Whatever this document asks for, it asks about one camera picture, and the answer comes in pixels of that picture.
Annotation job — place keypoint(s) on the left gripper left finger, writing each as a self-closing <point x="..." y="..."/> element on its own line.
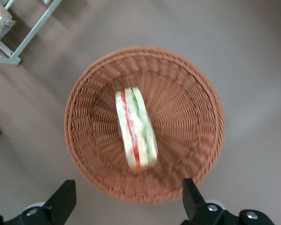
<point x="60" y="201"/>

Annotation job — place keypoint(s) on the brown round wicker basket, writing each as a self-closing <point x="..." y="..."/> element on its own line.
<point x="189" y="117"/>

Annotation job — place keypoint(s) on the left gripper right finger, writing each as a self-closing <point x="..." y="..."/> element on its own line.
<point x="194" y="206"/>

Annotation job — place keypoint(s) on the plastic-wrapped triangle sandwich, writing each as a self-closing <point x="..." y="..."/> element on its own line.
<point x="135" y="126"/>

